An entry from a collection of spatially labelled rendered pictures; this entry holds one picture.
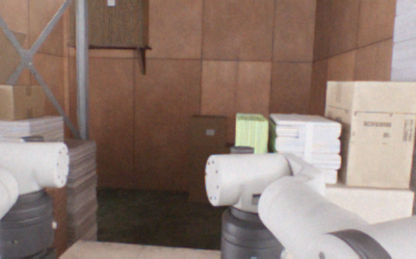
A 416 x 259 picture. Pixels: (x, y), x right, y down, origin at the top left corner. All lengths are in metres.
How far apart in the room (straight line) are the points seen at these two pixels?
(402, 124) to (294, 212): 0.63
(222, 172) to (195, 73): 4.23
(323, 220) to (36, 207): 0.39
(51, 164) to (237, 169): 0.25
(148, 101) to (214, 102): 0.89
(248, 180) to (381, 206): 0.55
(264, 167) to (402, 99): 0.55
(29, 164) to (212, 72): 4.17
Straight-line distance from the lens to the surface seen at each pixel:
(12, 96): 2.14
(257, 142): 0.86
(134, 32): 4.49
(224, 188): 0.42
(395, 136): 0.94
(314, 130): 0.87
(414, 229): 0.25
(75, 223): 2.64
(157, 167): 4.86
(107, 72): 4.93
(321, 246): 0.23
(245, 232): 0.45
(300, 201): 0.35
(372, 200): 0.93
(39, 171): 0.53
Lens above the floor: 1.48
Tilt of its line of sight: 7 degrees down
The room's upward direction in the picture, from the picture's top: 2 degrees clockwise
